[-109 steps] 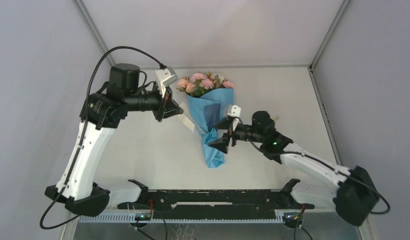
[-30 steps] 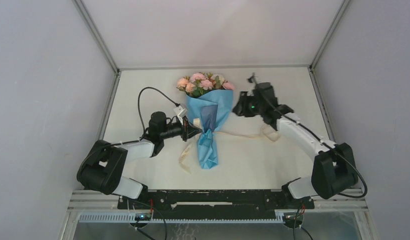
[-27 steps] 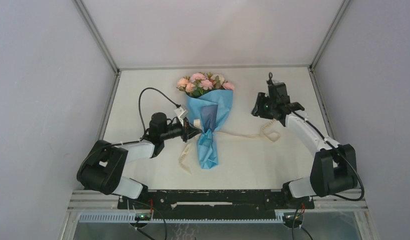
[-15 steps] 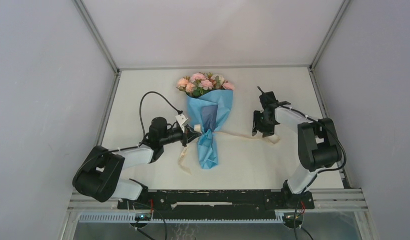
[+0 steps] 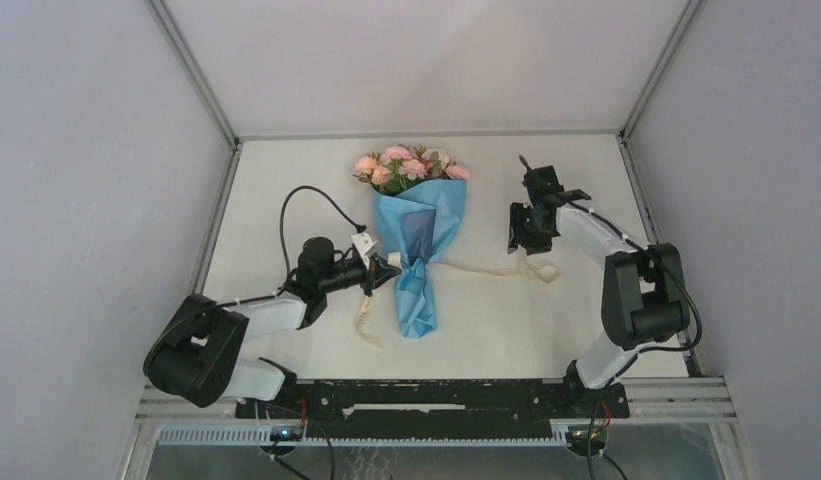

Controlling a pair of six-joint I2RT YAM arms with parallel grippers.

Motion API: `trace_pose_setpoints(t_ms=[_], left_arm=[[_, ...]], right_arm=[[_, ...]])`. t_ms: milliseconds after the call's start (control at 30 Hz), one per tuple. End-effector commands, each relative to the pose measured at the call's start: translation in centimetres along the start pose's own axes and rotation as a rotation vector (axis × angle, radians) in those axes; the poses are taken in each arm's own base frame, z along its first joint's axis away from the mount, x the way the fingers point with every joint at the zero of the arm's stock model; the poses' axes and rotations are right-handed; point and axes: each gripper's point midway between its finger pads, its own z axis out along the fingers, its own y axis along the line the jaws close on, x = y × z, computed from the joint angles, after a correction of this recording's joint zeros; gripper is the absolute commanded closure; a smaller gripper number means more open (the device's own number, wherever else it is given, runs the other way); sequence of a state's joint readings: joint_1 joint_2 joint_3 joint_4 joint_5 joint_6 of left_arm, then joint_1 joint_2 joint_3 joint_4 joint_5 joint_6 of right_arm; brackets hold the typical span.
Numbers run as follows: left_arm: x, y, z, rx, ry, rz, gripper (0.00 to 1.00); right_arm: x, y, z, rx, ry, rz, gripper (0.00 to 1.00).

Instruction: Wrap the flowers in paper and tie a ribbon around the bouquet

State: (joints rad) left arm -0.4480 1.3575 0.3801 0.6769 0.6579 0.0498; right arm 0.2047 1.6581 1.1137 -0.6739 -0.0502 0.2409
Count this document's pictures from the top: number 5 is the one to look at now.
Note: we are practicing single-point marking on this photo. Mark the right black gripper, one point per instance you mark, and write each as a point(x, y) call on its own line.
point(518, 234)

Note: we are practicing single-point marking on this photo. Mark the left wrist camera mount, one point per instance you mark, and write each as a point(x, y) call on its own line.
point(363, 244)

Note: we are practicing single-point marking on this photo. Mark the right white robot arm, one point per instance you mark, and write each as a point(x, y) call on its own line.
point(644, 302)

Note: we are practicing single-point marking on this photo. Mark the base circuit board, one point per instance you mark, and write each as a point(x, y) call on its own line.
point(285, 434)
point(582, 435)

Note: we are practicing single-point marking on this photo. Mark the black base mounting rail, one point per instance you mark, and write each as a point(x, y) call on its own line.
point(450, 410)

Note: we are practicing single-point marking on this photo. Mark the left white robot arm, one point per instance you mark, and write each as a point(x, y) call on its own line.
point(197, 356)

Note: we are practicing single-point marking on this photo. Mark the left base circuit board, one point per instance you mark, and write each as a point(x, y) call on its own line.
point(285, 434)

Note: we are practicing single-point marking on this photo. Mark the fake pink flower bouquet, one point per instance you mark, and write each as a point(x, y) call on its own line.
point(401, 167)

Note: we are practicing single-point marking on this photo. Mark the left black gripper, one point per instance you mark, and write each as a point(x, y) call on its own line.
point(379, 272)

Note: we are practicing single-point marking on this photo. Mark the blue wrapping paper sheet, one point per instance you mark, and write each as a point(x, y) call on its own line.
point(419, 224)

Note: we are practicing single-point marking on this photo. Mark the right base circuit board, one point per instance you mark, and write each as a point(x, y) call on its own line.
point(582, 435)

